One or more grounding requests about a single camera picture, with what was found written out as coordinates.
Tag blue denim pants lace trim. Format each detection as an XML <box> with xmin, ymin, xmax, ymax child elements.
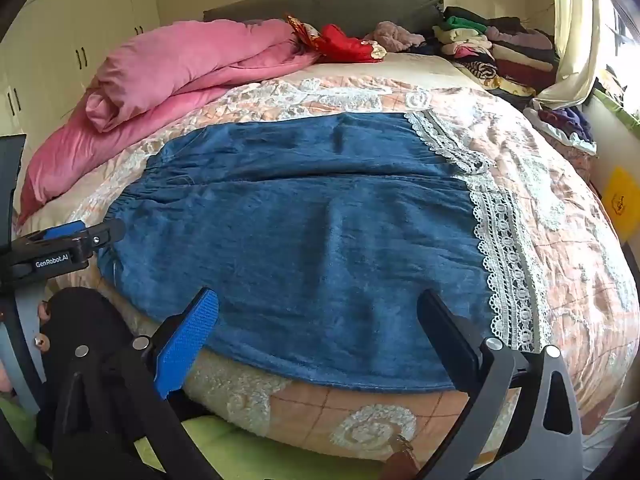
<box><xmin>96</xmin><ymin>111</ymin><xmax>553</xmax><ymax>393</ymax></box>

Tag mauve fluffy garment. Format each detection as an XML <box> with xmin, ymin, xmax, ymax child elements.
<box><xmin>364</xmin><ymin>21</ymin><xmax>426</xmax><ymax>53</ymax></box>

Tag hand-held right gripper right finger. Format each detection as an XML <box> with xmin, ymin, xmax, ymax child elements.
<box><xmin>416</xmin><ymin>289</ymin><xmax>586</xmax><ymax>480</ymax></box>

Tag pink duvet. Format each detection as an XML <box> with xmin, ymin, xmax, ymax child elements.
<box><xmin>17</xmin><ymin>18</ymin><xmax>321</xmax><ymax>226</ymax></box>

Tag green windowsill mat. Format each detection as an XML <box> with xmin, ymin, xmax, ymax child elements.
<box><xmin>595</xmin><ymin>89</ymin><xmax>640</xmax><ymax>137</ymax></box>

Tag pile of folded clothes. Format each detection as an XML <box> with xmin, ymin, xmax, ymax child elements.
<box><xmin>425</xmin><ymin>6</ymin><xmax>561</xmax><ymax>98</ymax></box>

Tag person's left hand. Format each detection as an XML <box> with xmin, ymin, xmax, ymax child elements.
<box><xmin>37</xmin><ymin>287</ymin><xmax>133</xmax><ymax>376</ymax></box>

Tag grey headboard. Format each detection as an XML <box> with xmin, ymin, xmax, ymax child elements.
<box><xmin>202</xmin><ymin>0</ymin><xmax>446</xmax><ymax>41</ymax></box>

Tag red garment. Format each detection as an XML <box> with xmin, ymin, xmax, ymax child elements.
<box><xmin>285</xmin><ymin>12</ymin><xmax>388</xmax><ymax>63</ymax></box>

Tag green cloth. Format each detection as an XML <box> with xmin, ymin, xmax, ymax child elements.
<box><xmin>0</xmin><ymin>395</ymin><xmax>401</xmax><ymax>480</ymax></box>

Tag cream wardrobe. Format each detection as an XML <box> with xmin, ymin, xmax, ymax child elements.
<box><xmin>0</xmin><ymin>0</ymin><xmax>161</xmax><ymax>136</ymax></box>

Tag purple clothes heap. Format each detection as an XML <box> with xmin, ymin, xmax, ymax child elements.
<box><xmin>525</xmin><ymin>102</ymin><xmax>598</xmax><ymax>156</ymax></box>

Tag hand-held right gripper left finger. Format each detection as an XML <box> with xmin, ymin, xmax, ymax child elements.
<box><xmin>50</xmin><ymin>287</ymin><xmax>221</xmax><ymax>480</ymax></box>

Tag peach white tufted blanket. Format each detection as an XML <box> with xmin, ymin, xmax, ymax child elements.
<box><xmin>15</xmin><ymin>52</ymin><xmax>640</xmax><ymax>461</ymax></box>

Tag cream curtain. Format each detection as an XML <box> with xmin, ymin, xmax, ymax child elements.
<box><xmin>532</xmin><ymin>0</ymin><xmax>616</xmax><ymax>111</ymax></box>

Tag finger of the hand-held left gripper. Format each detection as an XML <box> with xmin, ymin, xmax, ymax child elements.
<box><xmin>82</xmin><ymin>218</ymin><xmax>127</xmax><ymax>261</ymax></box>
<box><xmin>30</xmin><ymin>221</ymin><xmax>87</xmax><ymax>242</ymax></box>

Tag yellow sign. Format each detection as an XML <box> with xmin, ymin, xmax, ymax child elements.
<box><xmin>600</xmin><ymin>166</ymin><xmax>633</xmax><ymax>218</ymax></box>

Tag window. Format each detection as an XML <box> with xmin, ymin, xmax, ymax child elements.
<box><xmin>595</xmin><ymin>0</ymin><xmax>640</xmax><ymax>121</ymax></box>

